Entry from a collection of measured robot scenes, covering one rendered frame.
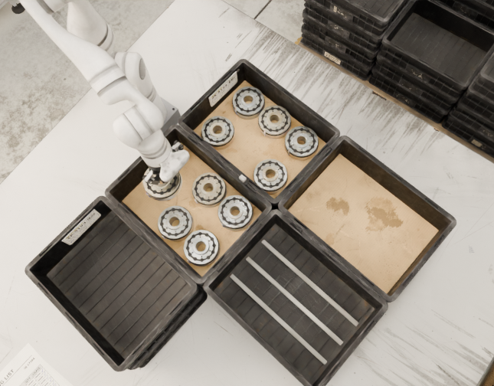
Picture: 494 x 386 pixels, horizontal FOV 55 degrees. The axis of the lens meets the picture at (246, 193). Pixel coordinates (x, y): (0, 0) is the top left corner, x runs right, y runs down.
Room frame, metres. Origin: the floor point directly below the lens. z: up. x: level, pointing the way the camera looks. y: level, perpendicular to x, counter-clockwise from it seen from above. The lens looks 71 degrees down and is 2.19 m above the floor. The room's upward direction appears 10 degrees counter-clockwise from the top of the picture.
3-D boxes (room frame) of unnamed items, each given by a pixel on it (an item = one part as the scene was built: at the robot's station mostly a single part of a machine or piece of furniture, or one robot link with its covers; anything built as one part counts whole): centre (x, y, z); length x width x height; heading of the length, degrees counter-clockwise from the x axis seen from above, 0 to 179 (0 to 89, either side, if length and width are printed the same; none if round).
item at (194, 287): (0.25, 0.41, 0.92); 0.40 x 0.30 x 0.02; 38
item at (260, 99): (0.75, -0.06, 0.86); 0.10 x 0.10 x 0.01
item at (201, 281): (0.44, 0.17, 0.92); 0.40 x 0.30 x 0.02; 38
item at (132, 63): (0.81, 0.27, 1.01); 0.09 x 0.09 x 0.17; 77
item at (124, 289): (0.25, 0.41, 0.87); 0.40 x 0.30 x 0.11; 38
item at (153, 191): (0.48, 0.22, 1.00); 0.10 x 0.10 x 0.01
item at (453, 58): (1.09, -0.92, 0.31); 0.40 x 0.30 x 0.34; 43
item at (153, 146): (0.49, 0.21, 1.27); 0.09 x 0.07 x 0.15; 117
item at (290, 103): (0.62, -0.07, 0.87); 0.40 x 0.30 x 0.11; 38
